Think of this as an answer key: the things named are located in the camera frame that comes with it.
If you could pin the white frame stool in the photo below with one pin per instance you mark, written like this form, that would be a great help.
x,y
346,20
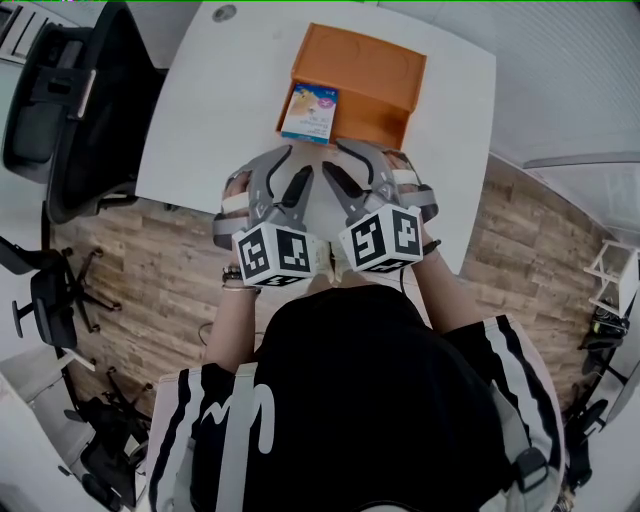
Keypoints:
x,y
627,285

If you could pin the black bag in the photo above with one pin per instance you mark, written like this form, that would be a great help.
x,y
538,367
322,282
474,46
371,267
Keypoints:
x,y
607,332

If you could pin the black chair with wheeled base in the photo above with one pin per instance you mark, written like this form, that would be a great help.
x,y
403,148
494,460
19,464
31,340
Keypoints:
x,y
110,435

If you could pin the blue white box of bandages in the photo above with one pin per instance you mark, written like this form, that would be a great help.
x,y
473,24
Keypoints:
x,y
310,112

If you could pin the large black office chair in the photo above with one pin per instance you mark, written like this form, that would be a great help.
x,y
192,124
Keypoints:
x,y
100,100

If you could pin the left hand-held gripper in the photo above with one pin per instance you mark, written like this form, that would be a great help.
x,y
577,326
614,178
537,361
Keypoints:
x,y
277,252

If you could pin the black wrist band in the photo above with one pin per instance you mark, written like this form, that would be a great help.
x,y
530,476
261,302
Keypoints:
x,y
432,246

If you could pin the person's right forearm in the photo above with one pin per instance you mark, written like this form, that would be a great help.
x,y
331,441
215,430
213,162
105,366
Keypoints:
x,y
445,295

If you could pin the person's left forearm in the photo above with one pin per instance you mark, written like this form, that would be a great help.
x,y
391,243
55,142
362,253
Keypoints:
x,y
225,325

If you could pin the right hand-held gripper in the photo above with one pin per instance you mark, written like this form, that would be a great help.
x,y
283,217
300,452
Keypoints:
x,y
382,240

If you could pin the person's left hand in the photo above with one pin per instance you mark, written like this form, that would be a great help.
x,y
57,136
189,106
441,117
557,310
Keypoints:
x,y
236,186

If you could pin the person's right hand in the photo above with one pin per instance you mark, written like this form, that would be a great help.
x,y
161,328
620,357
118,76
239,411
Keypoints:
x,y
404,162

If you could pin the grey round table grommet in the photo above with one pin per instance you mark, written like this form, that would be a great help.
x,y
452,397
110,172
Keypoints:
x,y
224,13

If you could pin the orange box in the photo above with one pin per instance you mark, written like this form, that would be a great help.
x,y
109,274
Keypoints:
x,y
360,65

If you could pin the black and white striped shirt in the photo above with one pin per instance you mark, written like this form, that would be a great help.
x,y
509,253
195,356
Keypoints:
x,y
360,400

